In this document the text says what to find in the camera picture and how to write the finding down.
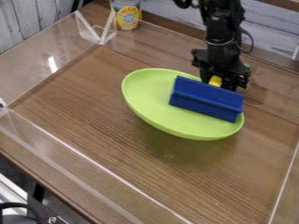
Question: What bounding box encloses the black metal bracket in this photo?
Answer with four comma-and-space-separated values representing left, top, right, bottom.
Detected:
26, 199, 91, 224

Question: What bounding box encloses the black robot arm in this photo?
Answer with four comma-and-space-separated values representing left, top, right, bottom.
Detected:
172, 0, 253, 91

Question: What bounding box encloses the yellow toy banana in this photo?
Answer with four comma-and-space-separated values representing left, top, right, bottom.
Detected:
209, 75, 221, 87

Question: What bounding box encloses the green round plate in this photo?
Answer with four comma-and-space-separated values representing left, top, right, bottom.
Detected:
121, 68, 244, 141

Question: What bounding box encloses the blue plastic block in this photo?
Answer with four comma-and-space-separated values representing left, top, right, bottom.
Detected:
168, 76, 244, 123

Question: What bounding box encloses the yellow blue labelled can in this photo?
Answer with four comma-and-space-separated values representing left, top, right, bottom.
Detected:
109, 0, 141, 31

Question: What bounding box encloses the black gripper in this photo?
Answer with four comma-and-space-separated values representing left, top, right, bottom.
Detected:
191, 38, 251, 92

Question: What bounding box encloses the clear acrylic tray wall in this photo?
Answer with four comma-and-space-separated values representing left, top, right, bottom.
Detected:
0, 6, 299, 224

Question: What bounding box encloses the black cable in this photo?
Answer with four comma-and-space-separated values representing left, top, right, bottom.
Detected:
0, 200, 40, 218

